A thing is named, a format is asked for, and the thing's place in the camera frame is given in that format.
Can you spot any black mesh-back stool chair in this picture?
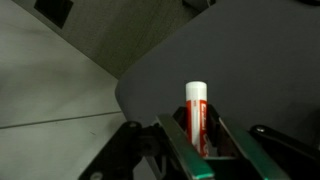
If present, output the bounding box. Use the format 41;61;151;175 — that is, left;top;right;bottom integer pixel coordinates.
114;0;320;180

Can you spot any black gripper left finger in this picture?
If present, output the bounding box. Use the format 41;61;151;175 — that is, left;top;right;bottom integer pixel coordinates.
78;113;216;180

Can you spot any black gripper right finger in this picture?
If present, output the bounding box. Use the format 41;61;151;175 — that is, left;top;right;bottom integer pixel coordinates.
216;116;320;180

